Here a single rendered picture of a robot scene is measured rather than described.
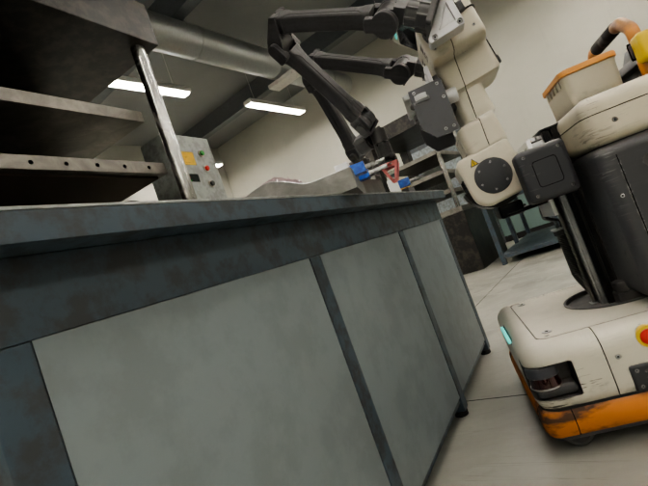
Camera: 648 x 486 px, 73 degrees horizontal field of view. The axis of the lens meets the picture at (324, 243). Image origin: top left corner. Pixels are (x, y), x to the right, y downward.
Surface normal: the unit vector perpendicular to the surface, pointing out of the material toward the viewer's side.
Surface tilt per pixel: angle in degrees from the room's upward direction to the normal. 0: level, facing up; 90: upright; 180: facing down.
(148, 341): 90
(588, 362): 90
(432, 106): 90
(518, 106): 90
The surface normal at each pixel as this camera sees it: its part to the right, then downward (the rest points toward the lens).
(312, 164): -0.55, 0.15
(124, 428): 0.82, -0.33
